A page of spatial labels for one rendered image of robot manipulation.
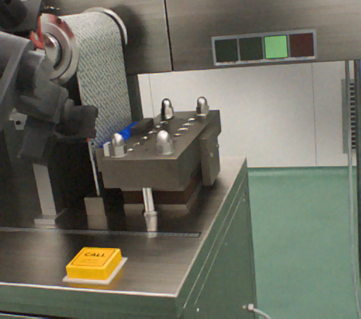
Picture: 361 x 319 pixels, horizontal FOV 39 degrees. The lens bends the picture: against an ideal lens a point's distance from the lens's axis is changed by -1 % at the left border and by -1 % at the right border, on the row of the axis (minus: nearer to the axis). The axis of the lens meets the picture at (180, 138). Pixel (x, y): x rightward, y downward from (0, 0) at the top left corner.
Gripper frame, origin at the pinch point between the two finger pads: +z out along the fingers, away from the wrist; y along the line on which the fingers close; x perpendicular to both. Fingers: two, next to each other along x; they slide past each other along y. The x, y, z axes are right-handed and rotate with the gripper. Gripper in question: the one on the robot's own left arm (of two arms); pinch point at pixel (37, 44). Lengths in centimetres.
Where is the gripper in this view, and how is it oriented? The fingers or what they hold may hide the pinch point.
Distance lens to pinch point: 103.7
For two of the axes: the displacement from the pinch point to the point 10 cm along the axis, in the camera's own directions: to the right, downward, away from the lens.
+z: 2.6, 4.2, 8.7
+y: 9.6, 0.0, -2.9
